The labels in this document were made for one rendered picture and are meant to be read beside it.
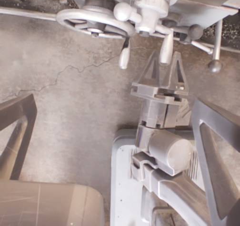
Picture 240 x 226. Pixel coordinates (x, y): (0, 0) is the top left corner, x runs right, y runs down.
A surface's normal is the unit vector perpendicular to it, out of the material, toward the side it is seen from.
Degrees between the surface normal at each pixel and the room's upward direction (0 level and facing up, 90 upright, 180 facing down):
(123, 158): 0
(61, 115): 0
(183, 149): 26
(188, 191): 73
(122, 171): 0
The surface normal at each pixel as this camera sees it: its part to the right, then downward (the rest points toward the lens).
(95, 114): -0.01, 0.13
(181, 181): -0.10, -0.91
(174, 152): 0.43, 0.19
